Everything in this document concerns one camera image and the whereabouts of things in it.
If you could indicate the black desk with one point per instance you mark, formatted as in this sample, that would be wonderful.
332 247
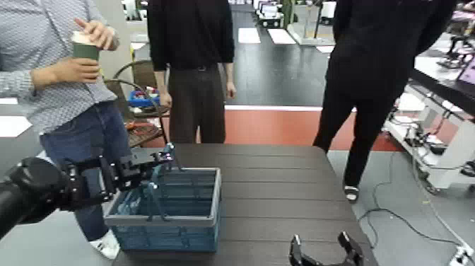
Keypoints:
441 80

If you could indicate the person all in black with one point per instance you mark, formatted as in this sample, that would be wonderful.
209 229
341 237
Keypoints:
371 74

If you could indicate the monitor with pink screen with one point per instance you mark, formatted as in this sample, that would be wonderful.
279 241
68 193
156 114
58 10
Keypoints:
468 72

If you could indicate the rattan chair dark frame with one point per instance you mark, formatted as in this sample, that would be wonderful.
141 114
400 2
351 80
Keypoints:
143 76

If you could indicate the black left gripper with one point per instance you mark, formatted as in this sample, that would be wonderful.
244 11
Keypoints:
111 178

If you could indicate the white machine with black parts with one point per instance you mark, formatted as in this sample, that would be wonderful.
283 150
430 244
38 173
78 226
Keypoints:
269 13

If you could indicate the large green potted plant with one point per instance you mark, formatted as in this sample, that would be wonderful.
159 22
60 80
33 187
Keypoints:
288 11

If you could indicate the teal folding crate grey rim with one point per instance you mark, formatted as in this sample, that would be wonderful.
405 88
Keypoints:
174 226

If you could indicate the green paper cup white lid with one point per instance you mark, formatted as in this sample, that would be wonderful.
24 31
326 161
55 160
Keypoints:
86 50

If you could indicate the person black shirt brown trousers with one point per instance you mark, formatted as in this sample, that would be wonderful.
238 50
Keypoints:
191 55

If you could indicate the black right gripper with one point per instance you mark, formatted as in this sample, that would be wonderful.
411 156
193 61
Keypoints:
326 264

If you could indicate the blue plastic item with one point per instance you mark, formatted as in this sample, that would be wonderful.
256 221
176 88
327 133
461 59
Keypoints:
143 99

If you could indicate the person patterned grey shirt jeans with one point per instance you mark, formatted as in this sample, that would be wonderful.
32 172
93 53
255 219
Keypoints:
44 44

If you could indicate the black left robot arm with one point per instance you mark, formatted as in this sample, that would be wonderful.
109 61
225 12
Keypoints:
26 189

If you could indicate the white power strip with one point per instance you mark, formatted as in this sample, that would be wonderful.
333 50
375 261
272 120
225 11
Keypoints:
462 256

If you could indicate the white equipment rack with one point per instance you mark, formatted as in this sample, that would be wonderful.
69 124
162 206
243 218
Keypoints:
430 148

